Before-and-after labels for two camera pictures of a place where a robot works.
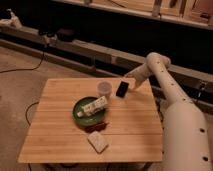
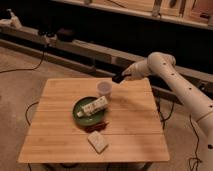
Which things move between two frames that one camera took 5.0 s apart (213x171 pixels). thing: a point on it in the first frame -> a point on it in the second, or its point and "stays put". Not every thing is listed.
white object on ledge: x=13 y=20 stays put
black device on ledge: x=65 y=34 stays put
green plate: x=90 y=120 stays put
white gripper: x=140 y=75 -> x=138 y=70
